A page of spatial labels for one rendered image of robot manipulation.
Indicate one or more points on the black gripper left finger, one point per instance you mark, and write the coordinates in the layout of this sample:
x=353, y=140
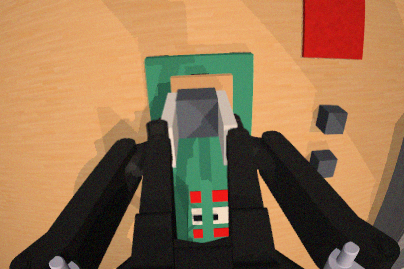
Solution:
x=82, y=233

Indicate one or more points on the red flat square plate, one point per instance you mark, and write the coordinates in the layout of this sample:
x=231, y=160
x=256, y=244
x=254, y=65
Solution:
x=333, y=29

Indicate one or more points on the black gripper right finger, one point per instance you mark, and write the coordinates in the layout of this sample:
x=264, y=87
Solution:
x=331, y=232

